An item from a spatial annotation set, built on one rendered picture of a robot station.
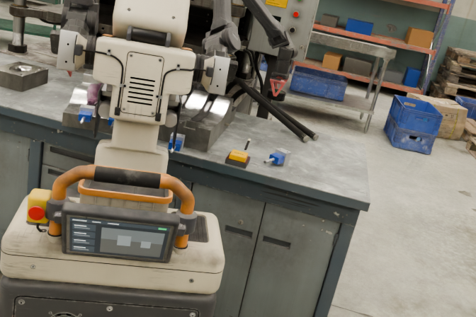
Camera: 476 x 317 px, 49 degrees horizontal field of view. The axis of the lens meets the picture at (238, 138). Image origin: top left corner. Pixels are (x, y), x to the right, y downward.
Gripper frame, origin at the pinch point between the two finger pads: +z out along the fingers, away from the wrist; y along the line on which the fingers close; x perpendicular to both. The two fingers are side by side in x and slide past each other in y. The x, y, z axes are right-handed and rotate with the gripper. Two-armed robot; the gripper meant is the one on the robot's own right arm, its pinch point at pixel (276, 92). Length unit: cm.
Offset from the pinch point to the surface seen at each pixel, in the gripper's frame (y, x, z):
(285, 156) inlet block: -33.7, -11.5, 15.9
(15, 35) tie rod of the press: 33, 148, 10
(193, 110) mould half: -19.2, 30.4, 10.8
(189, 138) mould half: -40.1, 24.9, 15.8
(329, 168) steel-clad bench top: -22.0, -29.3, 20.1
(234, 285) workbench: -40, -4, 73
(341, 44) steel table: 324, -24, 10
